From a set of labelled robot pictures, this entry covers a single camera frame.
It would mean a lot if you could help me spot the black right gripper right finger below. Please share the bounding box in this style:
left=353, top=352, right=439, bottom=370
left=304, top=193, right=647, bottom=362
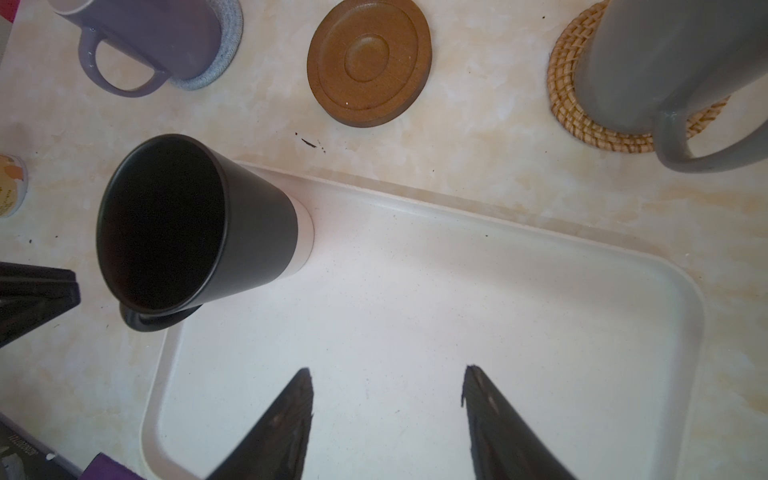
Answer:
left=462, top=365, right=574, bottom=479

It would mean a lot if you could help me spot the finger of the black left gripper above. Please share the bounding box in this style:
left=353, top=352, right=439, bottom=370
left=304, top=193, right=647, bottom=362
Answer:
left=1, top=262, right=81, bottom=347

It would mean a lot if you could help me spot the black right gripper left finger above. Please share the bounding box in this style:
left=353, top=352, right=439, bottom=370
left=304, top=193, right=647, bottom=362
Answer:
left=209, top=368, right=314, bottom=480

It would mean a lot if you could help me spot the black mug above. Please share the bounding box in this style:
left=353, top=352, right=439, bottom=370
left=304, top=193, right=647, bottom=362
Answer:
left=96, top=134, right=314, bottom=332

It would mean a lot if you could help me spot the lavender mug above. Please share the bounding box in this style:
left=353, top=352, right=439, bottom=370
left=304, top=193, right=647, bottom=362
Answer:
left=50, top=0, right=223, bottom=98

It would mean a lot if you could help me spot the round grey coaster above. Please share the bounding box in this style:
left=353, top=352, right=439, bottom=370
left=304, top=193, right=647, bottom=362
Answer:
left=170, top=0, right=244, bottom=91

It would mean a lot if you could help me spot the round woven rattan coaster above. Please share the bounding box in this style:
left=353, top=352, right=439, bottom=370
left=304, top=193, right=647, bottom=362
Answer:
left=547, top=1, right=741, bottom=153

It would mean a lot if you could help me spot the round brown wooden coaster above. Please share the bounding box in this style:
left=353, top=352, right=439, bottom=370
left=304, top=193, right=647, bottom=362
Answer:
left=307, top=1, right=432, bottom=128

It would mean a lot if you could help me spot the grey mug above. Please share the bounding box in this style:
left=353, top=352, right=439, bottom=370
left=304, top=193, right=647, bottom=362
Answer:
left=574, top=1, right=767, bottom=173

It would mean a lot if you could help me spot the light grey tray mat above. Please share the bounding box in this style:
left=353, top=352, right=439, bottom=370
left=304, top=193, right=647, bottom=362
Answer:
left=141, top=169, right=705, bottom=479

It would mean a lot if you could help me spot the purple Fox's berries candy bag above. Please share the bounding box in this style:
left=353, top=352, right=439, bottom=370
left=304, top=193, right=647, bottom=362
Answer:
left=1, top=414, right=141, bottom=480

